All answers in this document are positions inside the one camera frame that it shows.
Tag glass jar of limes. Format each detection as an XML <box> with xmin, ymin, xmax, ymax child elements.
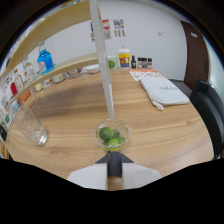
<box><xmin>94</xmin><ymin>118</ymin><xmax>133</xmax><ymax>153</ymax></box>

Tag clear bottle orange label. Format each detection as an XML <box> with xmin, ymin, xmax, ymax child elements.
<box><xmin>22</xmin><ymin>56</ymin><xmax>37</xmax><ymax>85</ymax></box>

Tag clear drinking glass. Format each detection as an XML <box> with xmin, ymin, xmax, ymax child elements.
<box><xmin>13</xmin><ymin>100</ymin><xmax>49</xmax><ymax>146</ymax></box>

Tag white fabric pouch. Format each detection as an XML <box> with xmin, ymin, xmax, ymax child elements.
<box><xmin>138</xmin><ymin>76</ymin><xmax>191</xmax><ymax>112</ymax></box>

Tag black chair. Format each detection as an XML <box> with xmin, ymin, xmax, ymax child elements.
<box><xmin>189</xmin><ymin>78</ymin><xmax>224</xmax><ymax>159</ymax></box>

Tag orange magazine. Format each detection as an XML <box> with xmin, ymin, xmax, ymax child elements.
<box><xmin>129</xmin><ymin>68</ymin><xmax>166</xmax><ymax>82</ymax></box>

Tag blue rimmed bowl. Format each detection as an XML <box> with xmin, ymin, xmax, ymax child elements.
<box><xmin>51</xmin><ymin>71</ymin><xmax>68</xmax><ymax>84</ymax></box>

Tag small white bowl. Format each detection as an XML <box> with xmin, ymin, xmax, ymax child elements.
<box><xmin>66</xmin><ymin>67</ymin><xmax>83</xmax><ymax>78</ymax></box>

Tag large white bowl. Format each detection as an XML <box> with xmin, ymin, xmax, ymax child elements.
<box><xmin>83</xmin><ymin>63</ymin><xmax>101</xmax><ymax>75</ymax></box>

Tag dark sauce bottle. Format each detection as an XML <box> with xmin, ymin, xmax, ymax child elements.
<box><xmin>130</xmin><ymin>55</ymin><xmax>137</xmax><ymax>70</ymax></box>

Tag green mug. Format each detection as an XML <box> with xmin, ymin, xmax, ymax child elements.
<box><xmin>107</xmin><ymin>55</ymin><xmax>119</xmax><ymax>71</ymax></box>

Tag yellow red tub white lid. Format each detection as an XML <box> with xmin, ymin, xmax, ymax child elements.
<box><xmin>117</xmin><ymin>46</ymin><xmax>132</xmax><ymax>69</ymax></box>

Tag red liquid bottle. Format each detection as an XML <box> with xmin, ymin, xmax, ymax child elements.
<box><xmin>9</xmin><ymin>81</ymin><xmax>19</xmax><ymax>98</ymax></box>

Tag clear bottle amber cap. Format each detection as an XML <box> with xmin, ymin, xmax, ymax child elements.
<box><xmin>13</xmin><ymin>69</ymin><xmax>25</xmax><ymax>90</ymax></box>

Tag brown door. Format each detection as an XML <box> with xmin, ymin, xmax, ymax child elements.
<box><xmin>179</xmin><ymin>20</ymin><xmax>210</xmax><ymax>91</ymax></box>

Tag small wall picture cards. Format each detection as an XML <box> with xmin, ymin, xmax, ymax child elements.
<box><xmin>113</xmin><ymin>18</ymin><xmax>127</xmax><ymax>38</ymax></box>

